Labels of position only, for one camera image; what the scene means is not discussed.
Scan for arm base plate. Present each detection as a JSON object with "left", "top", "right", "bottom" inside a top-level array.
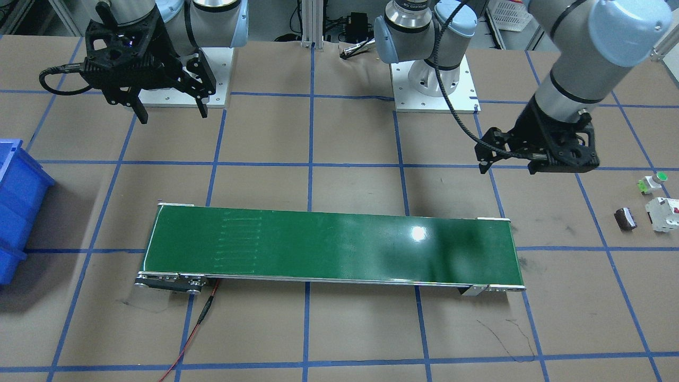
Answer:
[
  {"left": 135, "top": 48, "right": 235, "bottom": 108},
  {"left": 390, "top": 56, "right": 482, "bottom": 114}
]

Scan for green push button switch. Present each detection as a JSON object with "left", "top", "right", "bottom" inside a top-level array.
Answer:
[{"left": 637, "top": 171, "right": 668, "bottom": 194}]

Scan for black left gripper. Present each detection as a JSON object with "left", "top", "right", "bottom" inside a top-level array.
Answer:
[{"left": 475, "top": 103, "right": 600, "bottom": 175}]

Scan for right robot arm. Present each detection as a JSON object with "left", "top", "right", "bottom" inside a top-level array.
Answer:
[{"left": 80, "top": 1, "right": 248, "bottom": 124}]

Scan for green conveyor belt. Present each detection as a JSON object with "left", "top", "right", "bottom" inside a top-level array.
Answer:
[{"left": 134, "top": 203, "right": 526, "bottom": 296}]

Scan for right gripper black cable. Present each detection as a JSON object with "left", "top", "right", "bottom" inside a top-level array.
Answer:
[{"left": 39, "top": 63, "right": 93, "bottom": 96}]

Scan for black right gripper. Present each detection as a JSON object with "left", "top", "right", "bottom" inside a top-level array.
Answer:
[{"left": 82, "top": 14, "right": 216, "bottom": 124}]

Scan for red conveyor power wire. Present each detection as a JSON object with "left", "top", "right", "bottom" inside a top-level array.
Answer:
[{"left": 158, "top": 280, "right": 221, "bottom": 382}]

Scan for blue plastic bin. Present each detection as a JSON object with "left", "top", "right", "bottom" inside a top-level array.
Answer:
[{"left": 1, "top": 138, "right": 54, "bottom": 285}]

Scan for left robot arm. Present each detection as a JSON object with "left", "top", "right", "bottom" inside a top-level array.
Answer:
[{"left": 373, "top": 1, "right": 677, "bottom": 174}]

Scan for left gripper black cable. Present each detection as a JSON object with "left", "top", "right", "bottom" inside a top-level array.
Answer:
[{"left": 428, "top": 0, "right": 531, "bottom": 158}]

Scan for white circuit breaker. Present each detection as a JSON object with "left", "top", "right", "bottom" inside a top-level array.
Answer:
[{"left": 645, "top": 197, "right": 678, "bottom": 232}]

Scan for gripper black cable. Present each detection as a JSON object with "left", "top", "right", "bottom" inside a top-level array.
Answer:
[
  {"left": 39, "top": 63, "right": 93, "bottom": 96},
  {"left": 428, "top": 0, "right": 531, "bottom": 158}
]

